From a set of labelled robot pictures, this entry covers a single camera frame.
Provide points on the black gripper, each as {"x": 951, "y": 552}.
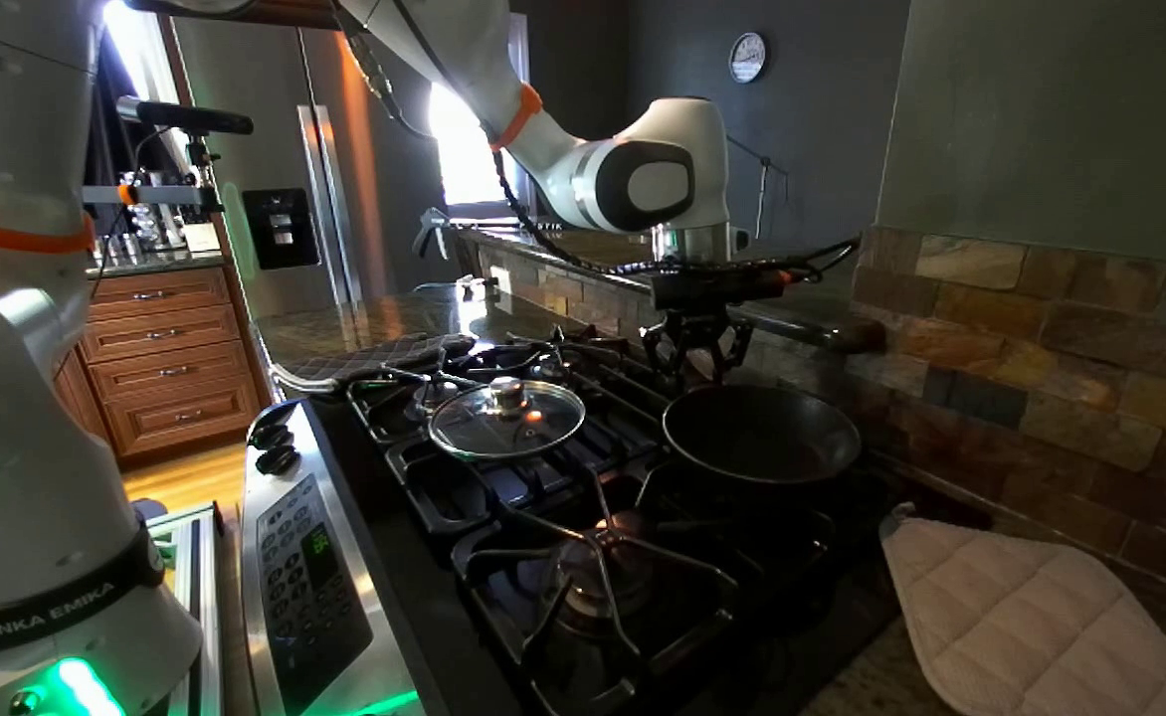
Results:
{"x": 693, "y": 312}

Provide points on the black frying pan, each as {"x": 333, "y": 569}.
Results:
{"x": 760, "y": 435}

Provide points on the glass lid with metal knob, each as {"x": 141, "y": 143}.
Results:
{"x": 507, "y": 418}

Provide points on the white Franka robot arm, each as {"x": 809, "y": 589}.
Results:
{"x": 87, "y": 615}

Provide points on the black gas stove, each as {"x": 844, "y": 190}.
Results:
{"x": 593, "y": 577}

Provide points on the bright window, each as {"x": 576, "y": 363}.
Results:
{"x": 463, "y": 153}

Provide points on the stainless steel refrigerator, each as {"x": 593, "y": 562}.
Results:
{"x": 324, "y": 190}

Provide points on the beige quilted pot holder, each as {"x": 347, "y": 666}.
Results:
{"x": 1012, "y": 625}

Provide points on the wooden drawer cabinet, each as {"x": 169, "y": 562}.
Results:
{"x": 160, "y": 363}

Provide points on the round wall clock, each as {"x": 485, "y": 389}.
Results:
{"x": 748, "y": 56}

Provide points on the black camera on tripod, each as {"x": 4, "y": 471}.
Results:
{"x": 149, "y": 153}

